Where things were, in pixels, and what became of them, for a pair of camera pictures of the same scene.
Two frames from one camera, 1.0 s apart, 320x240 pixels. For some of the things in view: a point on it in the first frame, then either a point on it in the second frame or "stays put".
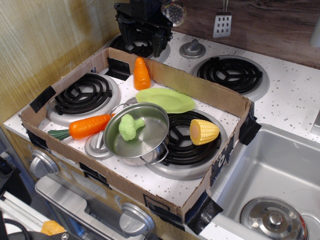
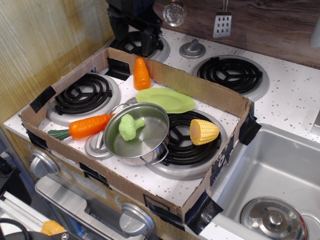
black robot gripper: x=147 y=12 to x=142 y=13
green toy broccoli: x=128 y=126 stays put
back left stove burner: x=143 y=47 stays put
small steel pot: x=149 y=145 stays put
